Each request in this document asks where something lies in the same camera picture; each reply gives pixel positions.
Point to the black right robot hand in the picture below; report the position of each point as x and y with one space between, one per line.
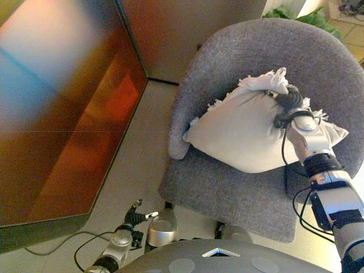
290 99

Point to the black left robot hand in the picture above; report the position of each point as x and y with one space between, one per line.
136 217

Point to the white fringed cushion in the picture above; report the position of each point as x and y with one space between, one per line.
241 133

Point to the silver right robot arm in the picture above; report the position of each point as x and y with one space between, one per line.
330 176

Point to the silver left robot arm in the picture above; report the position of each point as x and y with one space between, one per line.
116 247

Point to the silver left robot leg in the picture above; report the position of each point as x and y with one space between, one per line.
162 230

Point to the silver robot leg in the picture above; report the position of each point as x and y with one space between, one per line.
162 230
236 231

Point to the green houseplant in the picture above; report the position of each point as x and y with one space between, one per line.
310 20

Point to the grey fabric armchair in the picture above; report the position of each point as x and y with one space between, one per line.
227 199

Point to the grey robot torso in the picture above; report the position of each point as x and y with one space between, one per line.
221 256

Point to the silver right robot leg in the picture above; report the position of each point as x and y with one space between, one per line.
236 231

